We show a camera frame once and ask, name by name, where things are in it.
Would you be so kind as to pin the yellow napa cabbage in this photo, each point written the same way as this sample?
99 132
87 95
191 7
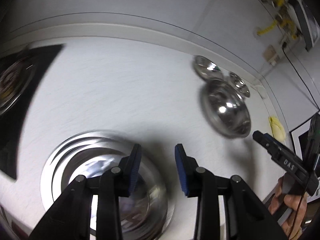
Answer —
277 129

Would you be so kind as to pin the white gas water heater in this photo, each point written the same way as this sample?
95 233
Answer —
308 24

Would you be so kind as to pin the medium steel bowl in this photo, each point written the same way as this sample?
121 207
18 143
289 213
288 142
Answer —
206 69

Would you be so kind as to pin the large steel bowl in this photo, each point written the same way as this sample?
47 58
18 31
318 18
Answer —
224 109

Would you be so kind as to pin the white built-in oven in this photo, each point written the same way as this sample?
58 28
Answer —
299 137

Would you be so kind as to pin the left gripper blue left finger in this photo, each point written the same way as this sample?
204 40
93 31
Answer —
129 171

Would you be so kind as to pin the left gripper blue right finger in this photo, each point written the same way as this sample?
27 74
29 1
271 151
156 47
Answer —
188 176

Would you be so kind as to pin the large steel plate with sticker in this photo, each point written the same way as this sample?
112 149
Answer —
82 172

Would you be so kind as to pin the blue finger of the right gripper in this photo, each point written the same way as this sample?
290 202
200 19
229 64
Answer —
260 139
274 145

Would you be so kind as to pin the small steel bowl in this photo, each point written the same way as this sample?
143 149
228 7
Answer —
238 84

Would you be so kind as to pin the beige lower wall socket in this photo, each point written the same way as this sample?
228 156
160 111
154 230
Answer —
270 54

